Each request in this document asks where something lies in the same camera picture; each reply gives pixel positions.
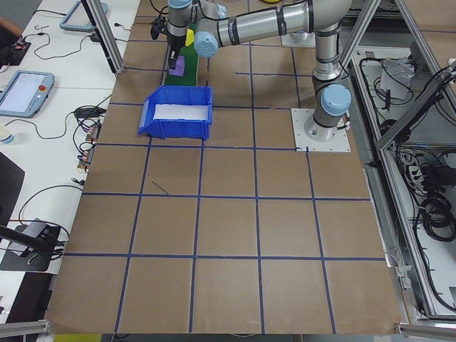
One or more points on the purple block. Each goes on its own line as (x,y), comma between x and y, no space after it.
(180,68)

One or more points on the yellow block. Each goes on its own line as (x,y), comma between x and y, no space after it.
(190,37)

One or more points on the yellow plate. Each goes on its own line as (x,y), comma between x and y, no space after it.
(271,1)

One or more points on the green conveyor belt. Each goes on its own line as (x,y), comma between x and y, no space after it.
(189,71)

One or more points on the white foam pad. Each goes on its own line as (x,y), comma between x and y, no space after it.
(178,112)

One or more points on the blue plastic bin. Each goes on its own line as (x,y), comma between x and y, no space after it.
(185,130)

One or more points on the small black power adapter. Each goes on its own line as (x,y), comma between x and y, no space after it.
(95,37)

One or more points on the light blue teach pendant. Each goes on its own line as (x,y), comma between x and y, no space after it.
(76,16)

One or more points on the small circuit board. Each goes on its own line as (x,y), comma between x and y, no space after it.
(85,158)
(93,132)

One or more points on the metal allen key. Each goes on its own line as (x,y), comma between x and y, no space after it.
(41,26)

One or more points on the teach pendant with screen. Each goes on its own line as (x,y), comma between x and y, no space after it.
(21,92)

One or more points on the black mat with electronics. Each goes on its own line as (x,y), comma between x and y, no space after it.
(16,55)

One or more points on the grey box device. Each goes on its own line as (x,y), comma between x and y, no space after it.
(35,228)

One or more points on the white power strip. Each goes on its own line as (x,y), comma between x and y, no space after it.
(413,171)

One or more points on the black power brick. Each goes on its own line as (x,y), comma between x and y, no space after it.
(436,176)

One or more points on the aluminium profile bar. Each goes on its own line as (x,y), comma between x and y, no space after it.
(25,326)
(427,328)

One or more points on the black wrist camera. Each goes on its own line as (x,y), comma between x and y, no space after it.
(157,29)

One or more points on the aluminium profile post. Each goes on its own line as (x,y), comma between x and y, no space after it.
(107,39)

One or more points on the black stand base plate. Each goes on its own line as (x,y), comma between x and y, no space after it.
(35,265)

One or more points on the V-shaped metal bar frame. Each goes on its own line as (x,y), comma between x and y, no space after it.
(413,114)

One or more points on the grey metal bracket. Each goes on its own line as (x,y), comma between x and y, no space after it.
(402,272)

